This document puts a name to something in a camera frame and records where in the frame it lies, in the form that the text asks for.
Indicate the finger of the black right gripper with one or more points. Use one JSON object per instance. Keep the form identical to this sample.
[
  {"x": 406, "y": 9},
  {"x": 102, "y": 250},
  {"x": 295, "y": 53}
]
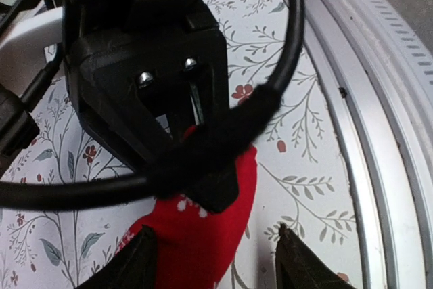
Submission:
[{"x": 218, "y": 188}]

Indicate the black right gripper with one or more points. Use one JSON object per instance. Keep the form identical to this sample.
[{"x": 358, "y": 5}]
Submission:
[{"x": 124, "y": 62}]

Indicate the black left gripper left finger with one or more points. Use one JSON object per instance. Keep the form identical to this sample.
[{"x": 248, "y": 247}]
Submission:
[{"x": 134, "y": 267}]

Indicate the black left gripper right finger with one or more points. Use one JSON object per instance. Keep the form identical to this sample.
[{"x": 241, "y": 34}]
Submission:
[{"x": 298, "y": 267}]

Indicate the red santa sock pair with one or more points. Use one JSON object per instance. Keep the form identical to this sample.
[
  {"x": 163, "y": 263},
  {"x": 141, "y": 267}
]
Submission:
[{"x": 195, "y": 247}]

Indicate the floral table cloth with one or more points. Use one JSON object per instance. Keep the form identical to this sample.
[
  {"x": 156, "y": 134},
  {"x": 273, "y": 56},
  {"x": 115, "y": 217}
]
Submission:
[{"x": 302, "y": 179}]

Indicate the aluminium front table rail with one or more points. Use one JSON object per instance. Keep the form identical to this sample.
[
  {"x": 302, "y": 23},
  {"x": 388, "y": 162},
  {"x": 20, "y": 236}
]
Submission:
[{"x": 364, "y": 55}]

